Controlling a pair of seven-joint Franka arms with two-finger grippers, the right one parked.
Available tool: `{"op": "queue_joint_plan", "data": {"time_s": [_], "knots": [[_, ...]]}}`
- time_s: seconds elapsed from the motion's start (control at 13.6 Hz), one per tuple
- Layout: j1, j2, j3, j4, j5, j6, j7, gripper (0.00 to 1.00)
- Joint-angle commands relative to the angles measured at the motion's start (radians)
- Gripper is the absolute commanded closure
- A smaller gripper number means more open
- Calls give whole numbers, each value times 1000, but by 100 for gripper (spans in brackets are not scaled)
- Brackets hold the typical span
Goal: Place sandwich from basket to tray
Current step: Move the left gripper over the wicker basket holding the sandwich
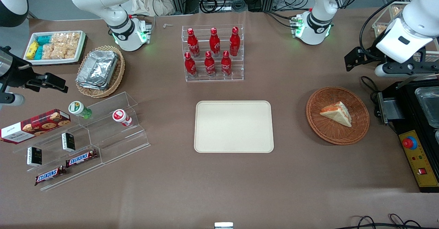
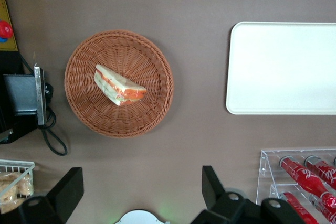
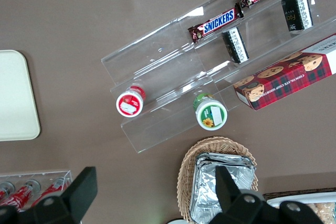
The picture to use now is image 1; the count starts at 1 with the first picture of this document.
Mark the yellow snack packet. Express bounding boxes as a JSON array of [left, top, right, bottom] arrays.
[[27, 41, 40, 59]]

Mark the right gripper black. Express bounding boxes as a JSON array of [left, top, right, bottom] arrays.
[[0, 46, 69, 94]]

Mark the beige crumpled cloth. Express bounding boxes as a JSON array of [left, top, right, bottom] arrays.
[[130, 0, 175, 16]]

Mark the light oval wicker basket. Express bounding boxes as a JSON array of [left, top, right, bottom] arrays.
[[75, 45, 126, 98]]

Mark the black machine with yellow panel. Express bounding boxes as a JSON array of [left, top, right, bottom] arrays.
[[377, 80, 439, 192]]

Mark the clear rectangular container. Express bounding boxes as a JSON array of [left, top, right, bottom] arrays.
[[414, 87, 439, 128]]

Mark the red cola bottle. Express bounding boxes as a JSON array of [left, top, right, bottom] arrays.
[[229, 27, 240, 56], [204, 51, 216, 77], [184, 52, 198, 78], [210, 27, 221, 57], [187, 28, 200, 58], [221, 50, 232, 77]]

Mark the brown round wicker basket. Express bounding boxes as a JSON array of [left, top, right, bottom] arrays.
[[306, 87, 370, 145]]

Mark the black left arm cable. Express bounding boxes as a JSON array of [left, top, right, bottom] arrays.
[[359, 0, 410, 63]]

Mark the grey metal bracket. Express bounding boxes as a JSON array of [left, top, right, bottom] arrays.
[[377, 92, 399, 124]]

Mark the Snickers chocolate bar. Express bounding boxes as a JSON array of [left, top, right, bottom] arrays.
[[66, 149, 98, 168], [34, 165, 67, 186]]

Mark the clear acrylic bottle rack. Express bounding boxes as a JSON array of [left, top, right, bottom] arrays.
[[182, 24, 245, 82]]

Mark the clear acrylic stepped display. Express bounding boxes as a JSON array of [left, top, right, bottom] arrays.
[[13, 92, 151, 192]]

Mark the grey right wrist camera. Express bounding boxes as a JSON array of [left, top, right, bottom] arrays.
[[0, 92, 25, 106]]

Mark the black looped floor cable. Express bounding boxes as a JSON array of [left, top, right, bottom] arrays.
[[343, 215, 439, 229]]

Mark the triangle sandwich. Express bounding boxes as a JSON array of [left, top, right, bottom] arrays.
[[320, 101, 353, 128]]

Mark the small black white box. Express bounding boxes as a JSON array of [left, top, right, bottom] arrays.
[[62, 132, 76, 152], [27, 147, 43, 167]]

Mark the black arm base cable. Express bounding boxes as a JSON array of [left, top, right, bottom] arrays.
[[264, 11, 296, 29]]

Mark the green capped small bottle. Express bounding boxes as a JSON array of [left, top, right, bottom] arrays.
[[68, 101, 92, 119]]

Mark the clear rice cracker pack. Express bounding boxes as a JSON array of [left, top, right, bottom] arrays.
[[67, 33, 81, 49], [51, 33, 68, 46], [55, 45, 78, 60], [42, 44, 57, 60]]

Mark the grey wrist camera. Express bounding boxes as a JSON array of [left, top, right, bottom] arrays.
[[0, 92, 25, 106], [375, 64, 390, 78]]

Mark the grey metal bar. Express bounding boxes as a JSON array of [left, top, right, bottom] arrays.
[[400, 70, 439, 89]]

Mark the white wire rack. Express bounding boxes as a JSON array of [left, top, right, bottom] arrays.
[[372, 2, 439, 72]]

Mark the aluminium foil tray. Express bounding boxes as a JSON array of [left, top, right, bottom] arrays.
[[76, 50, 119, 87]]

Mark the cream rectangular tray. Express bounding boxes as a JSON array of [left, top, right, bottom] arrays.
[[194, 101, 274, 153]]

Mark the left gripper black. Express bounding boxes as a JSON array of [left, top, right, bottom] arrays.
[[345, 47, 439, 76]]

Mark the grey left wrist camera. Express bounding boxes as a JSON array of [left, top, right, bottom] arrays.
[[375, 64, 390, 78]]

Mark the black coiled cable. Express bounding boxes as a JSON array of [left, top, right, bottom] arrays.
[[201, 0, 218, 13]]

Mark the black machine cable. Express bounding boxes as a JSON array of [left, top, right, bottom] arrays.
[[360, 76, 381, 103]]

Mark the red tartan cookie box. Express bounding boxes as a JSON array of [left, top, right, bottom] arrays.
[[0, 109, 71, 144]]

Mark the white rectangular snack tray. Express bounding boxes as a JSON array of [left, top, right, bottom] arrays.
[[23, 31, 86, 66]]

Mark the red capped small bottle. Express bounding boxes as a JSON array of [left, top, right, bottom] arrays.
[[112, 109, 132, 127]]

